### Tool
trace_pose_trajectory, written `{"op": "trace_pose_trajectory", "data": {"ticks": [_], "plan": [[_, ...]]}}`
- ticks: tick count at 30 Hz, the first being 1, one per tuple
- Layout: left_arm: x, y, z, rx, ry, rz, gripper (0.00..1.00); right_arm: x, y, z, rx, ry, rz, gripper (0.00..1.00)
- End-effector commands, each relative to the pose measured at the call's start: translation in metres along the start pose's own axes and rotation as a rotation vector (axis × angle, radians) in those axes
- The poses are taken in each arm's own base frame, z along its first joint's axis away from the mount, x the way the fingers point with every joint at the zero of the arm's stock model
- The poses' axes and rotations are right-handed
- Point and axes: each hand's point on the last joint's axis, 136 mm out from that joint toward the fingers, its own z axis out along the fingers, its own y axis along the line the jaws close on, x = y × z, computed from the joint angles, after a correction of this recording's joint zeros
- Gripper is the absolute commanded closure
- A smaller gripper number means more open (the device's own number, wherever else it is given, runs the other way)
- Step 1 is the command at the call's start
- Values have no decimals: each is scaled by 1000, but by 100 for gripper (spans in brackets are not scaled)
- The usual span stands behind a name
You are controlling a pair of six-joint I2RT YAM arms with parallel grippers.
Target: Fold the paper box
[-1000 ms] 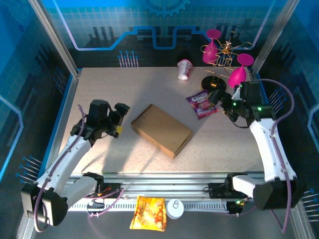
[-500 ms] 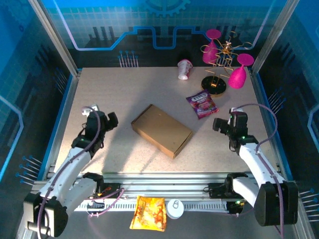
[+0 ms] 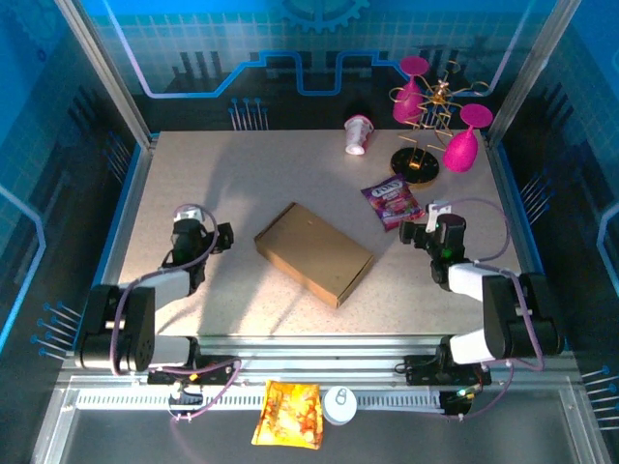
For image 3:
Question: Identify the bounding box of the aluminium frame rail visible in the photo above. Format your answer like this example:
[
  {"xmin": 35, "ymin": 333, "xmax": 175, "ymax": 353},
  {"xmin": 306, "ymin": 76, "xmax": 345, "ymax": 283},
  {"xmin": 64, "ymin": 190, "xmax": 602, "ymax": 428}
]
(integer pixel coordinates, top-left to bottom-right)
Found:
[{"xmin": 57, "ymin": 333, "xmax": 576, "ymax": 391}]

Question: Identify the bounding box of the white slotted cable duct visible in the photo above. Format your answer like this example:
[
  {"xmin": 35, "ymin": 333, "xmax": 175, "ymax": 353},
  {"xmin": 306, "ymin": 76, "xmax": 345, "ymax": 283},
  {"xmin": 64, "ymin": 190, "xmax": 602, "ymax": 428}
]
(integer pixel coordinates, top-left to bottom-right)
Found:
[{"xmin": 74, "ymin": 390, "xmax": 449, "ymax": 413}]

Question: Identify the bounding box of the brown cardboard box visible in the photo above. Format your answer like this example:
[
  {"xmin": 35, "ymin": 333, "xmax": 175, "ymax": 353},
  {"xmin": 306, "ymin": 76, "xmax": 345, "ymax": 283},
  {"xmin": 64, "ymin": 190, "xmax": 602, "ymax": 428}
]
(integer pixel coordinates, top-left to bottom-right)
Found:
[{"xmin": 254, "ymin": 201, "xmax": 375, "ymax": 309}]

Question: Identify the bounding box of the gold wire glass rack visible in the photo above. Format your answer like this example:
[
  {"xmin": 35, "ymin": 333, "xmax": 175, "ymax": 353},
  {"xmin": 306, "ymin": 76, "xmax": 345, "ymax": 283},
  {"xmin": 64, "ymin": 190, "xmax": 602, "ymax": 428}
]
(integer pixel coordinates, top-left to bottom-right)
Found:
[{"xmin": 389, "ymin": 60, "xmax": 489, "ymax": 188}]

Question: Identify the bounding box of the purple candy bag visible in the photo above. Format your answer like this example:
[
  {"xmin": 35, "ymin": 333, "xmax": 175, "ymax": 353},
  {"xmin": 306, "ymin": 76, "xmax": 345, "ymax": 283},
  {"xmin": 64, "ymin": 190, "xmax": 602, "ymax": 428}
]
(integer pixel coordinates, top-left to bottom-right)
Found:
[{"xmin": 360, "ymin": 174, "xmax": 420, "ymax": 234}]

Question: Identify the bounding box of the black controller board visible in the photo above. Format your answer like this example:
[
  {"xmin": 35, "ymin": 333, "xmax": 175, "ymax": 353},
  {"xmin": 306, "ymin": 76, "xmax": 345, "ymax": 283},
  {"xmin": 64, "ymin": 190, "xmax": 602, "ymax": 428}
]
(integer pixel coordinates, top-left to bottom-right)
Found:
[{"xmin": 442, "ymin": 386, "xmax": 484, "ymax": 418}]

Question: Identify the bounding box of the yellow snack bag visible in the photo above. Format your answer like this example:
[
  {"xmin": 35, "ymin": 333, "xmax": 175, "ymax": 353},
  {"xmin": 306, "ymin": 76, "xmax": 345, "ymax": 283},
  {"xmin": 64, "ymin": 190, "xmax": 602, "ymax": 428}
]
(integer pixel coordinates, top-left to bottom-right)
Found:
[{"xmin": 251, "ymin": 380, "xmax": 324, "ymax": 450}]

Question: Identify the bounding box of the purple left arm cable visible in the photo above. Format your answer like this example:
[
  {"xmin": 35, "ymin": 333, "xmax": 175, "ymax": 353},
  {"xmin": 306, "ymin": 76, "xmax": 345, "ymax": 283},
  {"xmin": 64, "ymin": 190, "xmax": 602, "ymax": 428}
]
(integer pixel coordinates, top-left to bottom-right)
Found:
[{"xmin": 109, "ymin": 206, "xmax": 242, "ymax": 424}]

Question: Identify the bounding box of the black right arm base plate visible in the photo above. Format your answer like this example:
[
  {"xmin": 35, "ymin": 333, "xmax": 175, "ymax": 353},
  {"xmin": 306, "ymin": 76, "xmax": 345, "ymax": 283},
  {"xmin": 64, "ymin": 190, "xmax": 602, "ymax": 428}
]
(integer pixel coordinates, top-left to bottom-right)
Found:
[{"xmin": 403, "ymin": 354, "xmax": 493, "ymax": 387}]

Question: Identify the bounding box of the white cup with pink lid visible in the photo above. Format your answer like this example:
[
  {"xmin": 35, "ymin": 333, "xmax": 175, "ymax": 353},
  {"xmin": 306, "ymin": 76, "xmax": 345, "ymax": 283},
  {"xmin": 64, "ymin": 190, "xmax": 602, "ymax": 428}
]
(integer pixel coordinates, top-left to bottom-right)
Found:
[{"xmin": 343, "ymin": 114, "xmax": 376, "ymax": 157}]

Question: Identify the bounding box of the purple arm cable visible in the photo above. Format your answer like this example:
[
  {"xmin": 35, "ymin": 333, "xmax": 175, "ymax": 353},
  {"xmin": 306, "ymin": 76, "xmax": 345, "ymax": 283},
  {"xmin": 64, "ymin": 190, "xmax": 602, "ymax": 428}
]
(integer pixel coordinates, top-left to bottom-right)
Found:
[
  {"xmin": 109, "ymin": 206, "xmax": 242, "ymax": 424},
  {"xmin": 444, "ymin": 196, "xmax": 546, "ymax": 421}
]

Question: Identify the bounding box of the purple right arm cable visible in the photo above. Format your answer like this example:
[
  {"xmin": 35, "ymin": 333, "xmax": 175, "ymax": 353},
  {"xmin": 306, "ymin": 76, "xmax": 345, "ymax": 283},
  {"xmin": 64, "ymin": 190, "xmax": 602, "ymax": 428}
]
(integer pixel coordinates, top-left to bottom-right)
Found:
[{"xmin": 444, "ymin": 196, "xmax": 546, "ymax": 421}]

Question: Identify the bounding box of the pink wine glass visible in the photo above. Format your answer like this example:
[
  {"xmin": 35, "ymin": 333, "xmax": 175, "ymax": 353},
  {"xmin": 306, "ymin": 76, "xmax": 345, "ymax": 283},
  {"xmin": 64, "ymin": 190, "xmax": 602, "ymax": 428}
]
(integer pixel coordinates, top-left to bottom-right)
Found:
[
  {"xmin": 442, "ymin": 102, "xmax": 494, "ymax": 174},
  {"xmin": 392, "ymin": 56, "xmax": 430, "ymax": 125}
]

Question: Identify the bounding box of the white pull-tab can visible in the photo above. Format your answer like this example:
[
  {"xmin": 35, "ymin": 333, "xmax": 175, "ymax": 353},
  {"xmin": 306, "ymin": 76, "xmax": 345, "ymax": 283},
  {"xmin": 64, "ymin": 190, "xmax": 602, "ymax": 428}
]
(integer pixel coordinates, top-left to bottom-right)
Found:
[{"xmin": 322, "ymin": 385, "xmax": 359, "ymax": 426}]

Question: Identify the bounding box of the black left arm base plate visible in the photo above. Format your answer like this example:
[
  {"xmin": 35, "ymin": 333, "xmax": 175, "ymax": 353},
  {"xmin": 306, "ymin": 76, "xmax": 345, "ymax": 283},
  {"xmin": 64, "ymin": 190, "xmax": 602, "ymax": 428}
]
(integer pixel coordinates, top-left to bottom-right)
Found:
[{"xmin": 146, "ymin": 355, "xmax": 238, "ymax": 387}]

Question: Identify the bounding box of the aluminium frame post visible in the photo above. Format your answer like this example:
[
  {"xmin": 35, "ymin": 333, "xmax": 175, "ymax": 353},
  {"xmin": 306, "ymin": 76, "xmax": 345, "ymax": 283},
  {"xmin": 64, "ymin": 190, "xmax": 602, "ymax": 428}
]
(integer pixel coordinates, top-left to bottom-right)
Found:
[
  {"xmin": 55, "ymin": 0, "xmax": 157, "ymax": 147},
  {"xmin": 486, "ymin": 0, "xmax": 581, "ymax": 144}
]

